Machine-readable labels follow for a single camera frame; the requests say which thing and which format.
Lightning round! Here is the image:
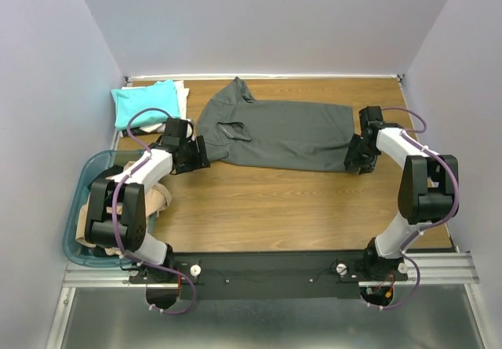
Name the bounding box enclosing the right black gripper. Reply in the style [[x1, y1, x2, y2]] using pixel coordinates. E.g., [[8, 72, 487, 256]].
[[342, 133, 380, 175]]

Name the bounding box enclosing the dark grey t-shirt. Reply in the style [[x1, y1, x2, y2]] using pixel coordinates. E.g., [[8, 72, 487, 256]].
[[197, 78, 354, 172]]

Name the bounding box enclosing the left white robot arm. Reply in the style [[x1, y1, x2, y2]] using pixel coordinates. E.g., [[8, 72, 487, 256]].
[[83, 118, 210, 282]]

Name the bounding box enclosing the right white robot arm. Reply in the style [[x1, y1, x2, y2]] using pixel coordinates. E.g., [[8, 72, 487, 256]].
[[344, 106, 460, 280]]

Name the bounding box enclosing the beige crumpled t-shirt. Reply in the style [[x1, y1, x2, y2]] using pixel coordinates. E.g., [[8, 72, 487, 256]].
[[75, 162, 172, 256]]

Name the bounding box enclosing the white folded t-shirt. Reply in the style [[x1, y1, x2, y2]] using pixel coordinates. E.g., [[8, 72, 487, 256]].
[[111, 80, 189, 131]]

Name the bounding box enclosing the teal folded t-shirt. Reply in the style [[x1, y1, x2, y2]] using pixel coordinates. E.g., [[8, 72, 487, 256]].
[[111, 80, 180, 131]]

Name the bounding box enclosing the teal plastic bin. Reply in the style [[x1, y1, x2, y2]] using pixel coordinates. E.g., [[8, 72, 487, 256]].
[[63, 150, 143, 268]]

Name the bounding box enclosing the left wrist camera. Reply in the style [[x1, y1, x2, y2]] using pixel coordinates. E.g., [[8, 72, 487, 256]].
[[186, 119, 195, 140]]

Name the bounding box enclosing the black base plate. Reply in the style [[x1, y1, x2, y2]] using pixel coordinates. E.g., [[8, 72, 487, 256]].
[[130, 250, 407, 301]]

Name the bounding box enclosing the aluminium frame rail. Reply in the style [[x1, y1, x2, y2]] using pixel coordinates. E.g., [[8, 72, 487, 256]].
[[62, 253, 479, 289]]

